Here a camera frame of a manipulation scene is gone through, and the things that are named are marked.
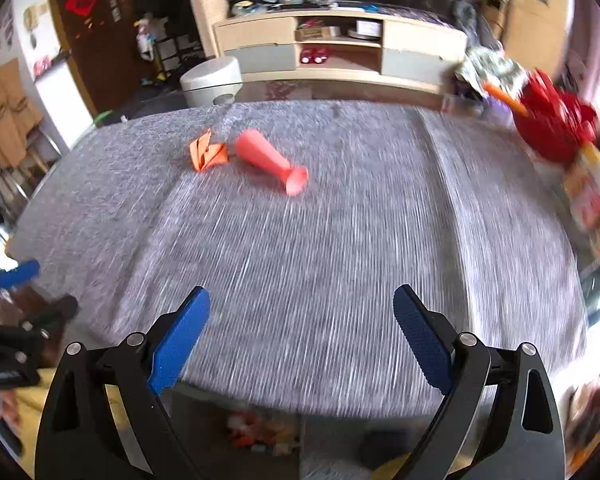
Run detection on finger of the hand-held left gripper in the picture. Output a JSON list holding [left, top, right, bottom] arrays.
[[22, 295, 79, 337], [0, 260, 41, 306]]

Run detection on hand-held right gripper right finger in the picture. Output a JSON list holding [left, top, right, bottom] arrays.
[[392, 284, 566, 480]]

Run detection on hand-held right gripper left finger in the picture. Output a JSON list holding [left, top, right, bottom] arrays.
[[34, 286, 212, 480]]

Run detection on yellow cloth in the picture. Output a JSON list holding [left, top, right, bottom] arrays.
[[10, 367, 131, 478]]

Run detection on colourful litter heap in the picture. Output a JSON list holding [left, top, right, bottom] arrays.
[[225, 410, 301, 456]]

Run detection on grey tablecloth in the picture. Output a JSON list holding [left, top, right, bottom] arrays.
[[5, 100, 588, 418]]

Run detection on brown paper bags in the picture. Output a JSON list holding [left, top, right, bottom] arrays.
[[0, 57, 43, 168]]

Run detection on orange folded paper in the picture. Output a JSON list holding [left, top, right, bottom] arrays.
[[188, 128, 229, 173]]

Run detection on pink plastic cone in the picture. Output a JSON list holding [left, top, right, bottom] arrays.
[[235, 129, 310, 197]]

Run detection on white bottle orange label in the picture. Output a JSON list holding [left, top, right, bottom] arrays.
[[562, 141, 600, 233]]

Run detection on brown wooden door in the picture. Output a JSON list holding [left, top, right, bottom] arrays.
[[47, 0, 146, 116]]

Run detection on red plastic basket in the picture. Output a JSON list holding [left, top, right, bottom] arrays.
[[512, 70, 600, 163]]

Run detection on white round stool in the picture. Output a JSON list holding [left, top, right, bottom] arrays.
[[180, 56, 243, 108]]

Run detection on floral cloth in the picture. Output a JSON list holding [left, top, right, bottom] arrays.
[[455, 46, 531, 98]]

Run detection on red diamond door decoration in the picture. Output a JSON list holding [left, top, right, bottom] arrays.
[[64, 0, 101, 18]]

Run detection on beige media cabinet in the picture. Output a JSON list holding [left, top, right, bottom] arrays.
[[214, 7, 468, 96]]

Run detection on grey plastic bag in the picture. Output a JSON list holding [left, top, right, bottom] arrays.
[[452, 0, 481, 46]]

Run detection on brown box in cabinet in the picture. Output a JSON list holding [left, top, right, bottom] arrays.
[[295, 26, 342, 42]]

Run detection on large cardboard box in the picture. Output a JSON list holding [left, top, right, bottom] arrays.
[[502, 0, 576, 66]]

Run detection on orange plastic handle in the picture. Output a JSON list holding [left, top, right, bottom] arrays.
[[482, 81, 528, 117]]

